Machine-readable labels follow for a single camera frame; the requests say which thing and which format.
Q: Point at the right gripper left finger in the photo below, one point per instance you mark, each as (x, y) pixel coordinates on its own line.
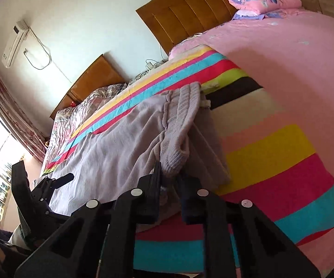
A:
(98, 239)

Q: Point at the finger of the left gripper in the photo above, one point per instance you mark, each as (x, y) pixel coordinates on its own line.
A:
(59, 182)

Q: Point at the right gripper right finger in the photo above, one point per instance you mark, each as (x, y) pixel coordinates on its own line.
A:
(239, 239)

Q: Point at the lilac sweat pants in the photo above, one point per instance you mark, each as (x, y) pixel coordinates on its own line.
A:
(174, 128)

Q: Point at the floral pink comforter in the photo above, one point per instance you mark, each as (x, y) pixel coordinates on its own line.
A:
(69, 119)

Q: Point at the rainbow striped blanket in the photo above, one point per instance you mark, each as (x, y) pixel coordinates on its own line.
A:
(275, 121)

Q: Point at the pink floral curtain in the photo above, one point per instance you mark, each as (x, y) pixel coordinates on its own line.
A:
(20, 125)

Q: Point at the low wooden headboard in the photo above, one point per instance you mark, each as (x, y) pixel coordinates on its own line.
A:
(99, 74)

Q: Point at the white power strip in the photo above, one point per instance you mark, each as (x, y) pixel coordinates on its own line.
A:
(152, 64)

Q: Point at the nightstand with floral cover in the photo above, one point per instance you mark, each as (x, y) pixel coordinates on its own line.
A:
(139, 76)

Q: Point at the pink bed sheet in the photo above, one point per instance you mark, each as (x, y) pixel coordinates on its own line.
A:
(302, 36)

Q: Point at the tall wooden headboard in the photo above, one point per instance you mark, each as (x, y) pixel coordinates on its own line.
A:
(173, 21)

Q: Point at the white wall air conditioner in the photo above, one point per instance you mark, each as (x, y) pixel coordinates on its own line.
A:
(18, 35)

